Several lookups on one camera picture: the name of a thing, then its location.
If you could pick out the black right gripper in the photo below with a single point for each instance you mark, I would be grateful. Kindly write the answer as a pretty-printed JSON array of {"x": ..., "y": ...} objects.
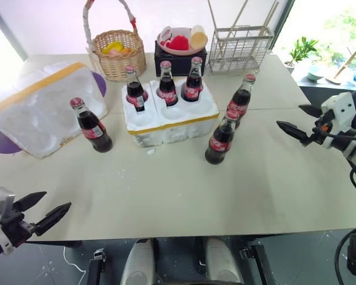
[{"x": 322, "y": 133}]

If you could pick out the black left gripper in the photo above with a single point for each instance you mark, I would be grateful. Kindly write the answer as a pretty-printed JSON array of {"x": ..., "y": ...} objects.
[{"x": 13, "y": 227}]

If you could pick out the glass cola bottle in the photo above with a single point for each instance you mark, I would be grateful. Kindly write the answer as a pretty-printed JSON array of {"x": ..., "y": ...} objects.
[
  {"x": 167, "y": 89},
  {"x": 240, "y": 104},
  {"x": 135, "y": 92},
  {"x": 221, "y": 142},
  {"x": 95, "y": 133},
  {"x": 193, "y": 86}
]

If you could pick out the white foam lid yellow tape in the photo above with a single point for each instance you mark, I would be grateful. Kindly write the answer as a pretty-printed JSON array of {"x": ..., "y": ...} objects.
[{"x": 32, "y": 118}]

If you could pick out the white foam bottle holder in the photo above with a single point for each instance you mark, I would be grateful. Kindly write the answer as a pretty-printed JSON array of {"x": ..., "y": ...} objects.
[{"x": 178, "y": 130}]

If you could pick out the black rectangular box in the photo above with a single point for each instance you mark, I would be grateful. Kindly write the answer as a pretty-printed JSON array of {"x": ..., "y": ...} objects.
[{"x": 178, "y": 64}]

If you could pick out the pale green bowl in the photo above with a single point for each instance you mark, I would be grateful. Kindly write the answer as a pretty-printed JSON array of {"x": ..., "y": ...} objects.
[{"x": 314, "y": 74}]

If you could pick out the green potted plant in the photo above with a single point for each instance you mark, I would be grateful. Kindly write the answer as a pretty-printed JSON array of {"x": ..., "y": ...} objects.
[{"x": 304, "y": 47}]

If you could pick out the long wooden spoon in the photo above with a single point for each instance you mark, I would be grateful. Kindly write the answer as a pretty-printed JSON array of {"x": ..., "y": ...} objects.
[{"x": 348, "y": 60}]

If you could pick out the silver rounded leg cover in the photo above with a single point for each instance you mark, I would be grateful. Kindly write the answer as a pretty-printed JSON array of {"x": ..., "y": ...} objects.
[
  {"x": 138, "y": 261},
  {"x": 222, "y": 261}
]

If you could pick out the thin wooden stick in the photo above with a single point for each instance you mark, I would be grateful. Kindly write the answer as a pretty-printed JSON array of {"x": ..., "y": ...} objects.
[
  {"x": 238, "y": 15},
  {"x": 212, "y": 15}
]

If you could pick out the beige cylindrical toy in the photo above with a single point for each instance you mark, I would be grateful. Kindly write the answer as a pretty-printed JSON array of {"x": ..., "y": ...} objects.
[{"x": 199, "y": 38}]

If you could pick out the purple round disc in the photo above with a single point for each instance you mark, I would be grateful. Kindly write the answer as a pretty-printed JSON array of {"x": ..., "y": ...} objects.
[{"x": 99, "y": 84}]

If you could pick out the pink round plate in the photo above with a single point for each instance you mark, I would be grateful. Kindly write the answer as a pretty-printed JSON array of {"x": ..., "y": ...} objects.
[{"x": 181, "y": 53}]

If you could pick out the red toy food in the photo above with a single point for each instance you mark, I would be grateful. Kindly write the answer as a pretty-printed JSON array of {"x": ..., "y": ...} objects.
[{"x": 178, "y": 43}]

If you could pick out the pink toy fruit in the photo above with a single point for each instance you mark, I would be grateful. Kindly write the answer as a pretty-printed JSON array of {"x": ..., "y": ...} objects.
[{"x": 114, "y": 52}]

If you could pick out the yellow toy fruit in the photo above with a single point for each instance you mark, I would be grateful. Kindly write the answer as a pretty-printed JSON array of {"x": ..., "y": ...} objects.
[{"x": 112, "y": 47}]

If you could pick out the orange toy fruit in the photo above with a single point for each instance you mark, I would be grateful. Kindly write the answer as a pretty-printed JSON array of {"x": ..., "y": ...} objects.
[{"x": 127, "y": 50}]

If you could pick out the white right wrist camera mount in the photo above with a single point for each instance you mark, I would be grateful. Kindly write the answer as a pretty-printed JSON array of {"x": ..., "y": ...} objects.
[{"x": 342, "y": 107}]

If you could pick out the black metal bracket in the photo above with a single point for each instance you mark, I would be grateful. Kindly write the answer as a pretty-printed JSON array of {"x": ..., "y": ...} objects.
[
  {"x": 98, "y": 264},
  {"x": 255, "y": 258}
]

